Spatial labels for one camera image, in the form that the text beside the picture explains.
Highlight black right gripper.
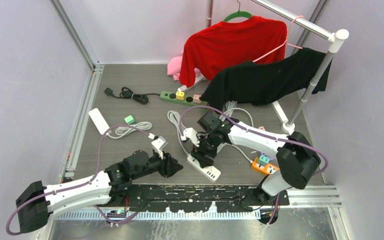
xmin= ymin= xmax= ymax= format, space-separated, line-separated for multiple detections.
xmin=191 ymin=131 xmax=220 ymax=169

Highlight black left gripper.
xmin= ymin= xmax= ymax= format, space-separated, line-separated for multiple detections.
xmin=131 ymin=149 xmax=183 ymax=180

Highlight small white power strip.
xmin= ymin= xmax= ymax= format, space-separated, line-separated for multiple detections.
xmin=88 ymin=108 xmax=110 ymax=135

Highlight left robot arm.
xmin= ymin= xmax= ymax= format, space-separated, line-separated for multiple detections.
xmin=15 ymin=150 xmax=183 ymax=234

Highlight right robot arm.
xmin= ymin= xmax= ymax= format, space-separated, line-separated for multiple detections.
xmin=181 ymin=112 xmax=321 ymax=206

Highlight yellow plug on green strip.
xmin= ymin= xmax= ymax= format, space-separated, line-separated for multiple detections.
xmin=175 ymin=91 xmax=185 ymax=101

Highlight large white power strip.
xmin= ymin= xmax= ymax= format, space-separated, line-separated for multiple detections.
xmin=187 ymin=154 xmax=221 ymax=182

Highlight orange power strip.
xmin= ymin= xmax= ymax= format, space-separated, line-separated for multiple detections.
xmin=251 ymin=158 xmax=280 ymax=176

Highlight purple power strip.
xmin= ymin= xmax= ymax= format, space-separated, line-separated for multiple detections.
xmin=260 ymin=152 xmax=275 ymax=162

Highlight green power strip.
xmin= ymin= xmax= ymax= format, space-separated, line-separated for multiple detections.
xmin=160 ymin=91 xmax=208 ymax=107

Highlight pink cloth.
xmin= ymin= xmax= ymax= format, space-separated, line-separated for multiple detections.
xmin=167 ymin=52 xmax=203 ymax=82

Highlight red t-shirt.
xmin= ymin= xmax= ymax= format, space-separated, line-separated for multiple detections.
xmin=179 ymin=16 xmax=288 ymax=87

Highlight black t-shirt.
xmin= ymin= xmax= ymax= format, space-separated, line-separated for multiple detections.
xmin=200 ymin=47 xmax=326 ymax=111

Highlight pink hanger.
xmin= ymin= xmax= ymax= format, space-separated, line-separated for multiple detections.
xmin=253 ymin=15 xmax=305 ymax=63

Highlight green hanger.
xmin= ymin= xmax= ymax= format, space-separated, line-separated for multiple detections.
xmin=223 ymin=0 xmax=253 ymax=22

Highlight metal clothes rack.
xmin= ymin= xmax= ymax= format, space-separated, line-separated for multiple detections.
xmin=179 ymin=0 xmax=349 ymax=134

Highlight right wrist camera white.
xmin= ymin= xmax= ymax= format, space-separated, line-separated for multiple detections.
xmin=180 ymin=127 xmax=200 ymax=147

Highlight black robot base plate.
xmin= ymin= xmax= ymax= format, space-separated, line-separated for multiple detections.
xmin=99 ymin=184 xmax=276 ymax=213

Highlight orange strip grey cable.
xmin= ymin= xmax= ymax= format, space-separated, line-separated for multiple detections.
xmin=216 ymin=142 xmax=255 ymax=165

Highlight large strip white cable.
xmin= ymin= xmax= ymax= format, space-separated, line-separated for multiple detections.
xmin=167 ymin=109 xmax=192 ymax=158

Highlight small strip grey cable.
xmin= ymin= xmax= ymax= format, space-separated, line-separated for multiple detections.
xmin=105 ymin=121 xmax=153 ymax=140

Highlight purple strip white cable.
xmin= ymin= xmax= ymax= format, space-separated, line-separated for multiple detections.
xmin=220 ymin=100 xmax=255 ymax=128

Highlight black power cable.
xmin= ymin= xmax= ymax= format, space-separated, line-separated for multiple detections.
xmin=104 ymin=86 xmax=161 ymax=106

